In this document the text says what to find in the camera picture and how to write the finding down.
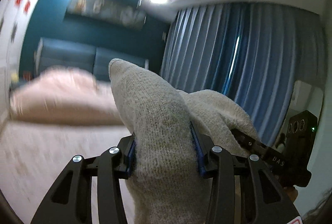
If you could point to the cream knitted sweater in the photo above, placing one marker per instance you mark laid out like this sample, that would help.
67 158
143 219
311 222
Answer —
165 184

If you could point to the beige folded duvet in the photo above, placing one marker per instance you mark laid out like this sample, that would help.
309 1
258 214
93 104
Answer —
65 96

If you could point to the framed wall picture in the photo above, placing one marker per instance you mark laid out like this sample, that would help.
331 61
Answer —
111 11

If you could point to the teal padded headboard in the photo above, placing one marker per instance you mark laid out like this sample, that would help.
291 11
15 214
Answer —
95 60

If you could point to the pink butterfly bed blanket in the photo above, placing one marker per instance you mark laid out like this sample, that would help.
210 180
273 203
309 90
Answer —
33 155

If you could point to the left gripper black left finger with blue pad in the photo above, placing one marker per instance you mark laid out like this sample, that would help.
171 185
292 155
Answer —
69 198

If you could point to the white panelled wardrobe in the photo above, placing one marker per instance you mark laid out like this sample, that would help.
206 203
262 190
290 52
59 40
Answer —
15 17

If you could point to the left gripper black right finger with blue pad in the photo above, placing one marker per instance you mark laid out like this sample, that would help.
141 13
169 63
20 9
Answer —
243 188

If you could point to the blue striped curtain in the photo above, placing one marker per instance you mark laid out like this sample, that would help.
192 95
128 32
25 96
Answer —
251 52

